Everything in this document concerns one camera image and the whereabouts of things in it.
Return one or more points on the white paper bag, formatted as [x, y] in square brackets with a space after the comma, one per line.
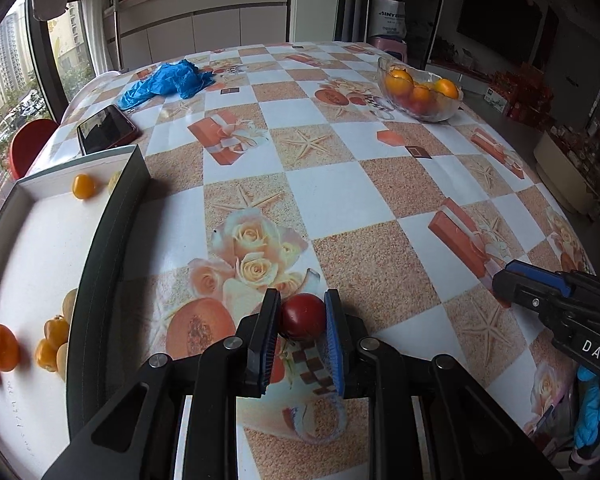
[386, 18]

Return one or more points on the orange in bowl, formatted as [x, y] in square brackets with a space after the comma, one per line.
[399, 82]
[447, 88]

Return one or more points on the large orange mandarin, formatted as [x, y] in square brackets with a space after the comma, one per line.
[9, 350]

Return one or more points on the white shallow tray box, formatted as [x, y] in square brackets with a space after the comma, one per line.
[50, 243]

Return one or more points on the pink plastic stool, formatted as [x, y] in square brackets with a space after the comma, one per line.
[392, 46]

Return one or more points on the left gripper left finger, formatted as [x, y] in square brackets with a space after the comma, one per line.
[258, 333]

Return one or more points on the white cabinet counter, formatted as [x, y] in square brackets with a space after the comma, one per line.
[140, 32]

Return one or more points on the smartphone with red case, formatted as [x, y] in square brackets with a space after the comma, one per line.
[108, 128]

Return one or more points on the blue gloved right hand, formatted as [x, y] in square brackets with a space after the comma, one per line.
[586, 429]

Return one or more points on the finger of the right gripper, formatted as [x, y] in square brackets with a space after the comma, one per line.
[536, 289]

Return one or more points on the glass fruit bowl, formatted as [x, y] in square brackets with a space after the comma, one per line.
[423, 103]

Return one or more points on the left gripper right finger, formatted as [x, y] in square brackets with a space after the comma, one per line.
[344, 330]

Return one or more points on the blue crumpled gloves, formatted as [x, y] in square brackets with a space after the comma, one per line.
[183, 78]

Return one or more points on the red chair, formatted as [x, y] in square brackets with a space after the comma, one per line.
[27, 143]

